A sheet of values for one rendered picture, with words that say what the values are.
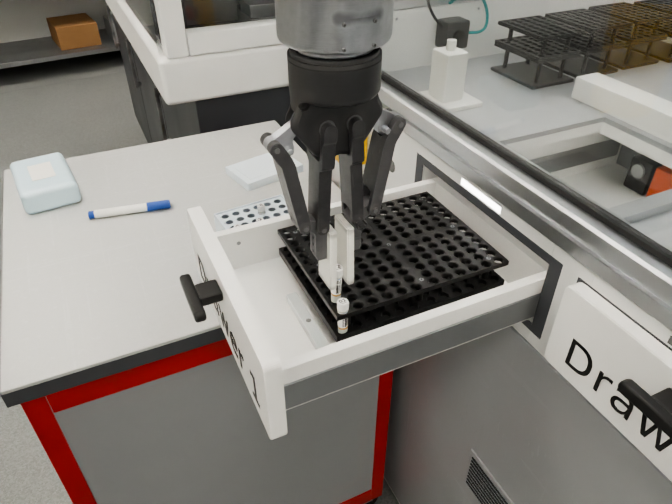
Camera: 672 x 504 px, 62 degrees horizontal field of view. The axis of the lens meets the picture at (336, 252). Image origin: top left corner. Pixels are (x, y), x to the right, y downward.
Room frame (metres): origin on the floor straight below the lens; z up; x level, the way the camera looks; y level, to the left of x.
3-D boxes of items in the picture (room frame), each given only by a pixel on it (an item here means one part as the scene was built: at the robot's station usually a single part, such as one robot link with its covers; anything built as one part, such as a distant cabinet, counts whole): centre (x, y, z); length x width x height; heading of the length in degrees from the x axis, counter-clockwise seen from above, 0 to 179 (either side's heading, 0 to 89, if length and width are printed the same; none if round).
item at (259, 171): (0.98, 0.14, 0.77); 0.13 x 0.09 x 0.02; 128
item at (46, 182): (0.91, 0.54, 0.78); 0.15 x 0.10 x 0.04; 32
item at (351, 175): (0.45, -0.01, 1.05); 0.04 x 0.01 x 0.11; 25
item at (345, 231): (0.45, -0.01, 0.96); 0.03 x 0.01 x 0.07; 25
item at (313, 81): (0.45, 0.00, 1.12); 0.08 x 0.07 x 0.09; 115
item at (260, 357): (0.46, 0.12, 0.87); 0.29 x 0.02 x 0.11; 25
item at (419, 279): (0.55, -0.06, 0.87); 0.22 x 0.18 x 0.06; 115
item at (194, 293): (0.45, 0.14, 0.91); 0.07 x 0.04 x 0.01; 25
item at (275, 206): (0.77, 0.13, 0.78); 0.12 x 0.08 x 0.04; 121
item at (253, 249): (0.55, -0.07, 0.86); 0.40 x 0.26 x 0.06; 115
